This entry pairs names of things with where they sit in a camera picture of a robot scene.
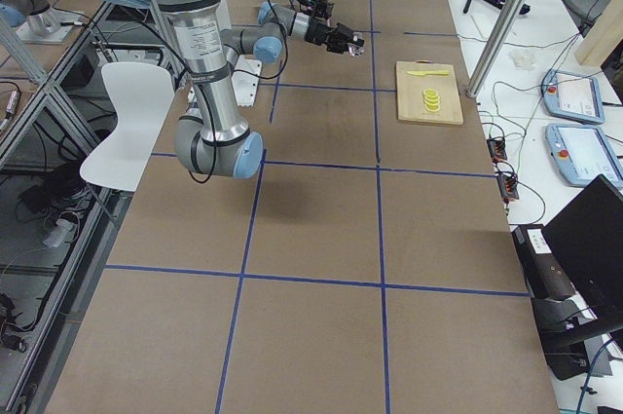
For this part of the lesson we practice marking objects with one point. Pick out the crumpled white tissue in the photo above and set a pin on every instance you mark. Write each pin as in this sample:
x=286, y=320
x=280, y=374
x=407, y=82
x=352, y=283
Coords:
x=523, y=59

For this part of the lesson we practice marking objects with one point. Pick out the lemon slices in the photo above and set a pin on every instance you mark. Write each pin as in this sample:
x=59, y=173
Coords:
x=431, y=100

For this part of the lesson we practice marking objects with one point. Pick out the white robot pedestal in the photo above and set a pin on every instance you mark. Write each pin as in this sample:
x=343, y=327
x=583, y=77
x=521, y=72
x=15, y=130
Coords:
x=243, y=80

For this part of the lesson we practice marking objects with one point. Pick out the black laptop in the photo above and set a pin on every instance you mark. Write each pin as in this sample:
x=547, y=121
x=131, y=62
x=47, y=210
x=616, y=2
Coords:
x=586, y=239

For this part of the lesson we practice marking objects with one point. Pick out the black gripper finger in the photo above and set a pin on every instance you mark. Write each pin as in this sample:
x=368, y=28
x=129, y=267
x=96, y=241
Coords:
x=343, y=33
x=338, y=47
x=324, y=9

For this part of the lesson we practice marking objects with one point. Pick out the aluminium frame post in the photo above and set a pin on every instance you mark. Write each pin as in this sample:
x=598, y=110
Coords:
x=486, y=61

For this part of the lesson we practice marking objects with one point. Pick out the yellow plastic knife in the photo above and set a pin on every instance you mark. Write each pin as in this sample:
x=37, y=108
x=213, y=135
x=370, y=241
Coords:
x=422, y=73

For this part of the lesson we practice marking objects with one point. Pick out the teach pendant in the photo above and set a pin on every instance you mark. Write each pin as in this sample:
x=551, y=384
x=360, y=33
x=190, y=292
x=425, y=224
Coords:
x=581, y=153
x=572, y=96

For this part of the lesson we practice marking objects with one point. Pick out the upper teach pendant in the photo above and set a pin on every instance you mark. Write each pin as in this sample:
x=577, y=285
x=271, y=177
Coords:
x=572, y=96

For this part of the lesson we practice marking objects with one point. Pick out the wooden cutting board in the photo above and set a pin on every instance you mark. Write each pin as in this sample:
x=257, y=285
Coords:
x=409, y=94

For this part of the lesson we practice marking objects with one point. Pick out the white chair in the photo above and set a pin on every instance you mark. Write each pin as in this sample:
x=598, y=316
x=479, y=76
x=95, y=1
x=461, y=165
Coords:
x=141, y=94

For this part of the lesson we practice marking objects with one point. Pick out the lower teach pendant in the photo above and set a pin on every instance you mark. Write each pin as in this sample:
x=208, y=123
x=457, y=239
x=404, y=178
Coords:
x=581, y=153

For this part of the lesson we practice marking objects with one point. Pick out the clear shot glass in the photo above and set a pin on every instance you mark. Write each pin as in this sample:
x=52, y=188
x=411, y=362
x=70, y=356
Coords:
x=356, y=45

